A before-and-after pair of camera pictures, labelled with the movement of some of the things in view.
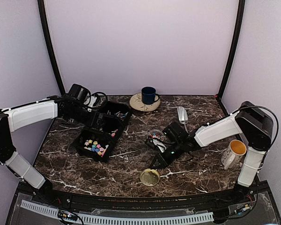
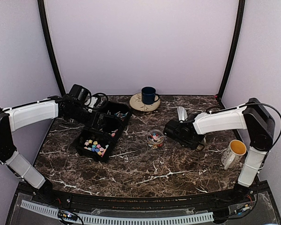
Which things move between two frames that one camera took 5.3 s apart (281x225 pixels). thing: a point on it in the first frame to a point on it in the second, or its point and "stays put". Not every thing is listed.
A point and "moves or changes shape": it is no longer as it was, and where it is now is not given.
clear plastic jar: (156, 134) moves or changes shape
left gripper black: (97, 125) stays put
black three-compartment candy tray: (96, 143) stays put
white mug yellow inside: (232, 155) stays put
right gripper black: (163, 160) to (194, 146)
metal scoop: (182, 116) stays put
